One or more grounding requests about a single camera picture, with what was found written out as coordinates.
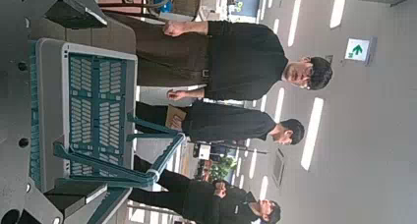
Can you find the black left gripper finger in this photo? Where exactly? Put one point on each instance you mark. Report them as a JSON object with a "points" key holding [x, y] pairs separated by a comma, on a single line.
{"points": [[75, 16], [73, 196]]}

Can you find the teal and grey plastic crate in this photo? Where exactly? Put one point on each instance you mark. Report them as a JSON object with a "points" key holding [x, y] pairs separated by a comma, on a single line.
{"points": [[96, 96]]}

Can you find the person in black with sandals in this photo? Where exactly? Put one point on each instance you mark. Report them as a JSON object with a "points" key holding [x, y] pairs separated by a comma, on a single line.
{"points": [[196, 197]]}

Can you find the brown notebook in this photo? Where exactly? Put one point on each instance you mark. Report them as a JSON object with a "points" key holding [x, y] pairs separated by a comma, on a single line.
{"points": [[175, 116]]}

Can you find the green potted plant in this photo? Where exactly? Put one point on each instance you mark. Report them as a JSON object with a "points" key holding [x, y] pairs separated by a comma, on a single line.
{"points": [[223, 166]]}

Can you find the person in dark navy clothes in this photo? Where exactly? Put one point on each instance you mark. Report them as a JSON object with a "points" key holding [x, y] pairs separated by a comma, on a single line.
{"points": [[229, 122]]}

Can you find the person black shirt brown trousers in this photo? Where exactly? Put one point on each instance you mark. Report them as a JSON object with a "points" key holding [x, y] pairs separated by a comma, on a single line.
{"points": [[242, 60]]}

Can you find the square ceiling air vent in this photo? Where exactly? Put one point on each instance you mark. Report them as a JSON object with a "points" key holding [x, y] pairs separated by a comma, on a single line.
{"points": [[278, 166]]}

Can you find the white ceiling light panel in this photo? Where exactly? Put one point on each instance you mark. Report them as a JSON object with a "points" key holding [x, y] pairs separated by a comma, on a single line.
{"points": [[279, 104], [337, 11], [294, 21], [312, 132]]}

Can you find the green arrow exit sign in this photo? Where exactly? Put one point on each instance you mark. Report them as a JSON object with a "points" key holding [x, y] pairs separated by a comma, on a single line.
{"points": [[357, 49]]}

